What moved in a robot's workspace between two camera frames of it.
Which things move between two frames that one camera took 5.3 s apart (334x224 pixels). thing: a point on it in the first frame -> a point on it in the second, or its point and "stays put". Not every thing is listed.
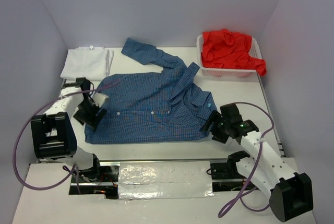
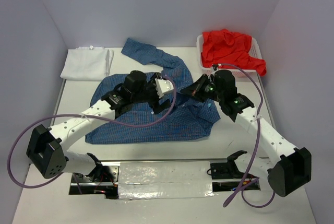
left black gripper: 90,119 -> 152,83
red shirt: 224,49 stays put
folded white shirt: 93,62 stays put
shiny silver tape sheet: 167,179 stays put
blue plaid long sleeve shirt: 144,107 stays put
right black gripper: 217,136 -> 194,90
